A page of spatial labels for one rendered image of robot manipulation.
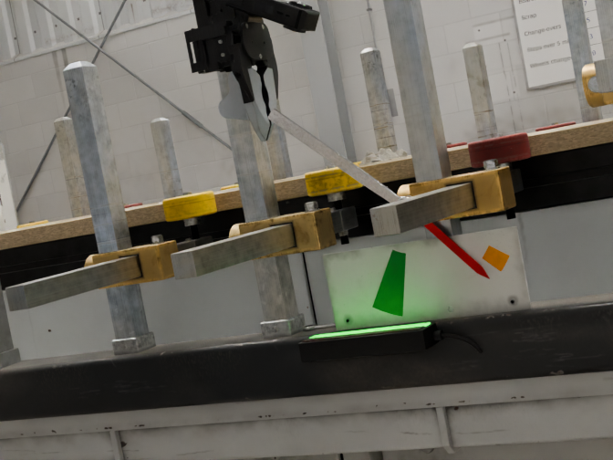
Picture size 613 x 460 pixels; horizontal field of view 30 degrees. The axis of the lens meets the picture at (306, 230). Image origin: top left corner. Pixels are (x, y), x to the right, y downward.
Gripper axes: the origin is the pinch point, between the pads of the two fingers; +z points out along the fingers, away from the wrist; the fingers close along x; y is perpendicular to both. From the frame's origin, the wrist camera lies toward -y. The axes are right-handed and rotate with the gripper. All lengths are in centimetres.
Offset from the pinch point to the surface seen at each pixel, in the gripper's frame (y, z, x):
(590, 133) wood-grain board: -32.6, 8.0, -27.2
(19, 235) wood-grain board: 67, 8, -27
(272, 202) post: 6.0, 9.1, -8.3
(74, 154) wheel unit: 123, -9, -117
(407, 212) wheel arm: -22.7, 11.9, 15.3
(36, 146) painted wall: 643, -62, -719
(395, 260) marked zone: -11.2, 18.8, -5.6
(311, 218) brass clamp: -0.7, 12.0, -5.6
